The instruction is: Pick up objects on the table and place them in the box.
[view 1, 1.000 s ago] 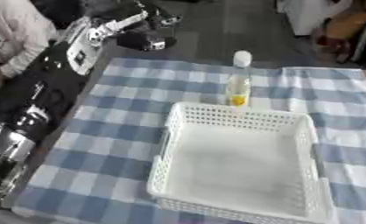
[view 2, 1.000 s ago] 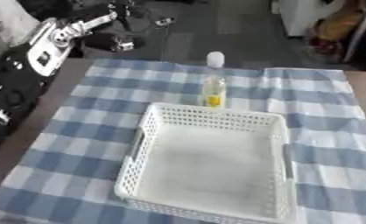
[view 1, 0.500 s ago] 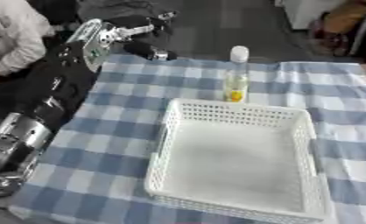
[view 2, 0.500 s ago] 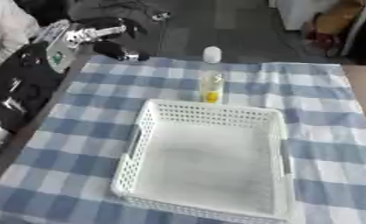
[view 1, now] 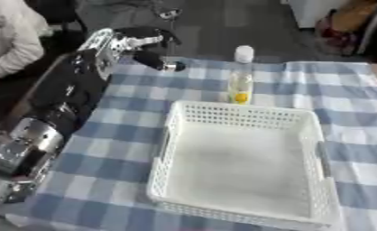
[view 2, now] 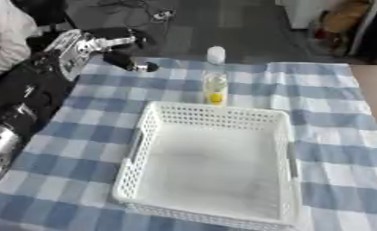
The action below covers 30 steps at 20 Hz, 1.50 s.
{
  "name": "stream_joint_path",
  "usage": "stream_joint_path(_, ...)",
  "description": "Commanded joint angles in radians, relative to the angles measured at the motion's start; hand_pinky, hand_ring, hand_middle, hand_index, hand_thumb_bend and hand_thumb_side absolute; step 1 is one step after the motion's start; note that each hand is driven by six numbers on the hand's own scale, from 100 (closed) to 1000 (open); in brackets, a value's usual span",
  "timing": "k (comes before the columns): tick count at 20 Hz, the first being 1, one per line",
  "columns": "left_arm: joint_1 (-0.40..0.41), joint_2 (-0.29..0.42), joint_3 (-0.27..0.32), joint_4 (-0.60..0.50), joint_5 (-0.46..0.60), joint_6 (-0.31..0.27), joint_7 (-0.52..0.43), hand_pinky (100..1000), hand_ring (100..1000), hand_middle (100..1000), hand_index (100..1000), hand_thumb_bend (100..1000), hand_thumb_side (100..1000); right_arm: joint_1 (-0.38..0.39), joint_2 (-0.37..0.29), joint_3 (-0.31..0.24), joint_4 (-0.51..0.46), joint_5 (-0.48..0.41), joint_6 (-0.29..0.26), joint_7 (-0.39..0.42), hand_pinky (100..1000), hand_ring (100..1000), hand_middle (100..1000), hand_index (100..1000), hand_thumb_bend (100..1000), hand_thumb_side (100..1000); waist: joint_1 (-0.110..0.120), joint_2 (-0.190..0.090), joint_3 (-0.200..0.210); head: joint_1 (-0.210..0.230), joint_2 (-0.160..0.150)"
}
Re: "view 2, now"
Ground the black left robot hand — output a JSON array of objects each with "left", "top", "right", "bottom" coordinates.
[{"left": 82, "top": 26, "right": 161, "bottom": 73}]

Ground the black office chair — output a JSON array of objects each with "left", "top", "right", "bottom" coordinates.
[{"left": 10, "top": 0, "right": 78, "bottom": 33}]

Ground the clear bottle with yellow label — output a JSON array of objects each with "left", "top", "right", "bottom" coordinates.
[{"left": 201, "top": 45, "right": 230, "bottom": 106}]

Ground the person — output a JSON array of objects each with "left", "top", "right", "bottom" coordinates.
[{"left": 0, "top": 0, "right": 41, "bottom": 79}]

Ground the white perforated plastic basket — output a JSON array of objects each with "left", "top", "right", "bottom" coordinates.
[{"left": 111, "top": 100, "right": 304, "bottom": 231}]

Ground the white cabinet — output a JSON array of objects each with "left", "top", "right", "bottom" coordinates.
[{"left": 273, "top": 0, "right": 346, "bottom": 30}]

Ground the brown bag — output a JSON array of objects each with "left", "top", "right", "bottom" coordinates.
[{"left": 311, "top": 1, "right": 373, "bottom": 52}]

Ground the white power strip with cables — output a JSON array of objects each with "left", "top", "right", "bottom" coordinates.
[{"left": 90, "top": 0, "right": 179, "bottom": 23}]

